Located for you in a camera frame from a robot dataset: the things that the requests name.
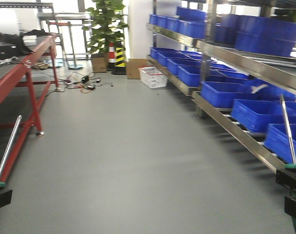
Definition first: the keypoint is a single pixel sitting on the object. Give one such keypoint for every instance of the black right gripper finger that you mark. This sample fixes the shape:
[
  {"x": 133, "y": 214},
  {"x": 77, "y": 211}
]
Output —
[{"x": 287, "y": 178}]

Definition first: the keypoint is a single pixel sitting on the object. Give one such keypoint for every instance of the green-handled screwdriver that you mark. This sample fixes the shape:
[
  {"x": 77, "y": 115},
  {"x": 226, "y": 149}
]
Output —
[
  {"x": 8, "y": 149},
  {"x": 289, "y": 127}
]

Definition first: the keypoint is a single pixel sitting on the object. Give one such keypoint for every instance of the black yellow traffic cone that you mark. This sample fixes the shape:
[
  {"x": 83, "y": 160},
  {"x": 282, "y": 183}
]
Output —
[{"x": 120, "y": 65}]

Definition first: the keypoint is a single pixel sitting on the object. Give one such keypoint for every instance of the white plastic crate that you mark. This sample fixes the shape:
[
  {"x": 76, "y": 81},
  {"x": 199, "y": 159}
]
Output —
[{"x": 152, "y": 77}]

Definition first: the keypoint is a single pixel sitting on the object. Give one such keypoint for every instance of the red white traffic cone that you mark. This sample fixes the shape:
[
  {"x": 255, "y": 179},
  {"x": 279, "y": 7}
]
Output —
[{"x": 111, "y": 57}]

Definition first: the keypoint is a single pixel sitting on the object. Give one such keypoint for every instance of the brown cardboard box on floor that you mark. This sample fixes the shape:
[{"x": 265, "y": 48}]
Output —
[{"x": 133, "y": 65}]

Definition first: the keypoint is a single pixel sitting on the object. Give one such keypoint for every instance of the green potted plant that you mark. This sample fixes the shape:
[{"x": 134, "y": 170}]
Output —
[{"x": 106, "y": 25}]

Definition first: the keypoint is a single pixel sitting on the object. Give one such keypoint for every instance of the red frame conveyor table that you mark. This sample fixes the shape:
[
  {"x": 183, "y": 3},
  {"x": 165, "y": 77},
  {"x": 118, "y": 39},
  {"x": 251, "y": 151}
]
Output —
[{"x": 20, "y": 75}]

